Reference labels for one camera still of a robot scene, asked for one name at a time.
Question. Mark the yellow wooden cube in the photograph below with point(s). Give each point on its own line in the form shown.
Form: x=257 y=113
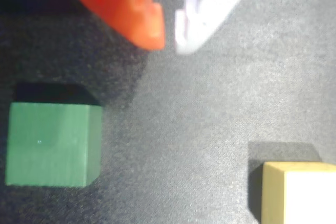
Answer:
x=302 y=195

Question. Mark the green wooden cube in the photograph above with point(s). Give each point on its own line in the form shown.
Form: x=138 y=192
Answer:
x=50 y=145

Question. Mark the black fabric mat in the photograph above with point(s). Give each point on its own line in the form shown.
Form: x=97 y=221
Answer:
x=183 y=116

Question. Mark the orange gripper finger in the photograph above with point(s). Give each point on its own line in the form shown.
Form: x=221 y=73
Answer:
x=123 y=3

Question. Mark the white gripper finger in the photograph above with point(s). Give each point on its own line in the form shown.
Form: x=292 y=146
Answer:
x=210 y=9

